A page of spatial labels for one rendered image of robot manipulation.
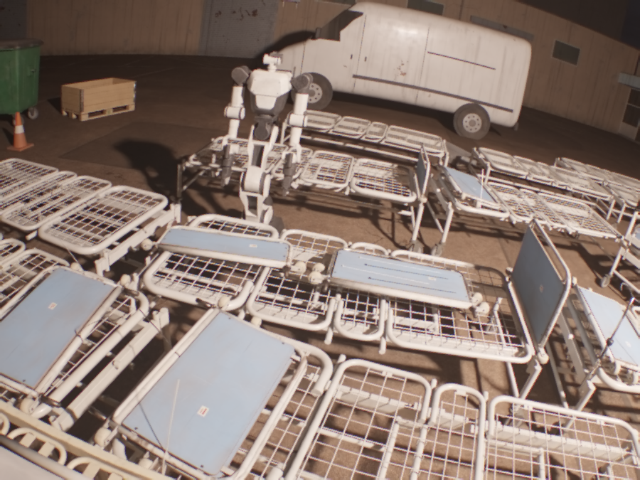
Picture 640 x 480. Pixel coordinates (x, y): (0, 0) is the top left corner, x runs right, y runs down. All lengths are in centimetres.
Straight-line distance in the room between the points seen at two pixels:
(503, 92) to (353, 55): 324
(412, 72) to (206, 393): 828
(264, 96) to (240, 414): 208
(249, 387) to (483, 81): 864
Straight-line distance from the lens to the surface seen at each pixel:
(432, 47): 926
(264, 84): 295
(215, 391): 154
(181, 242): 245
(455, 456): 227
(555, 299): 216
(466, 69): 945
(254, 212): 324
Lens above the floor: 169
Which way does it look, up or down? 27 degrees down
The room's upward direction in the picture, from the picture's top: 9 degrees clockwise
